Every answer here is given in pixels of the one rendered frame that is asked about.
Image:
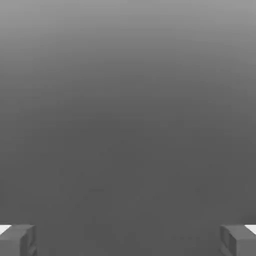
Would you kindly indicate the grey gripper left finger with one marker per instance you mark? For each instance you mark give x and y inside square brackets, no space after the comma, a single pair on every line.
[14,242]

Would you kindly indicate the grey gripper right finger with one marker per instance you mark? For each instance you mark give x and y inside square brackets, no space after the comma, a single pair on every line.
[243,243]

